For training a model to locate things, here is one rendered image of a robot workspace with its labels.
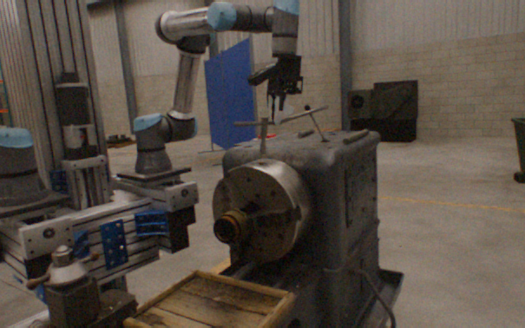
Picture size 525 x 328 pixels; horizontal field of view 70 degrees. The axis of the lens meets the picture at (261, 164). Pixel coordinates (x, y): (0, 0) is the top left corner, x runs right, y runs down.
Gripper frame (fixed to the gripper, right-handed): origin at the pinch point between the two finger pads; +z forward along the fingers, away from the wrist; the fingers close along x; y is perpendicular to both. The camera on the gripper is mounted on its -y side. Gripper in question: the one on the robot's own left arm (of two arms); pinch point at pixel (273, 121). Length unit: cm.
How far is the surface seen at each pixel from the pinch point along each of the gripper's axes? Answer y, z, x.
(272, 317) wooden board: -15, 44, -30
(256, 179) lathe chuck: -6.8, 16.8, -3.2
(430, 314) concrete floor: 140, 131, 31
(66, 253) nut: -58, 21, -24
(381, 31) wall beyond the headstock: 733, -120, 716
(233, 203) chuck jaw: -13.9, 23.7, -3.1
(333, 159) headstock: 17.2, 11.0, -8.9
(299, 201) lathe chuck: 3.3, 22.1, -12.3
